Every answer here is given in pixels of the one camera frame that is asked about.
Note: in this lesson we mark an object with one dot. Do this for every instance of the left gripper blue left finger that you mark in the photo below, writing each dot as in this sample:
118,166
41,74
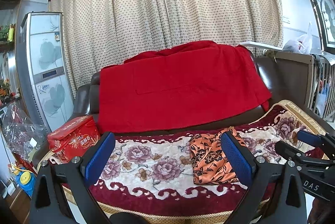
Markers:
49,203

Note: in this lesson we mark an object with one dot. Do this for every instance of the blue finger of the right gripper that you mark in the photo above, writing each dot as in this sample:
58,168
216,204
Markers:
308,138

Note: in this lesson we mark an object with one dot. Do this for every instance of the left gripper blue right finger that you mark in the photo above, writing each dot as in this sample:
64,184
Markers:
287,203

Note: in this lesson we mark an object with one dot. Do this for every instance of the orange floral garment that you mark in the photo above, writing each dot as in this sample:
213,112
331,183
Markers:
209,163

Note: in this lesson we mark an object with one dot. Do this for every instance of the blue yellow toy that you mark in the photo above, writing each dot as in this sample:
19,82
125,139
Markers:
25,179

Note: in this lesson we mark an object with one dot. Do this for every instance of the red gift box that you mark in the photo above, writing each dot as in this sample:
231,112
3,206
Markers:
73,138

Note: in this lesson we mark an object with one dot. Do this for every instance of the grey baby crib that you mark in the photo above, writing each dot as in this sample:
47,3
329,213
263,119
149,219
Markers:
320,88

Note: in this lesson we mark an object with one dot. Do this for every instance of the clear plastic wrapping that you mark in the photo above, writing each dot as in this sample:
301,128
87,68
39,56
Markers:
22,135

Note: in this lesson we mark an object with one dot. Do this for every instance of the floral plush blanket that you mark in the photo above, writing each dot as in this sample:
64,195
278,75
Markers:
152,176

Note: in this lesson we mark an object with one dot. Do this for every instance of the dark brown leather sofa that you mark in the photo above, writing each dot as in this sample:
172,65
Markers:
86,98

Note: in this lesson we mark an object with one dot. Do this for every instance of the white plastic bag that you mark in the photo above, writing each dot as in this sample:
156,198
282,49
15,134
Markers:
300,45

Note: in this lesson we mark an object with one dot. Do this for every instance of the red cloth on sofa back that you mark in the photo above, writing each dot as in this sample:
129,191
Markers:
188,85

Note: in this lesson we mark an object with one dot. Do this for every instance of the dark framed glass door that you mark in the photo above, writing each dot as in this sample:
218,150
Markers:
324,14

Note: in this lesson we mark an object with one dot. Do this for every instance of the beige dotted curtain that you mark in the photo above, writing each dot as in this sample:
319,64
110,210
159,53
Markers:
98,33

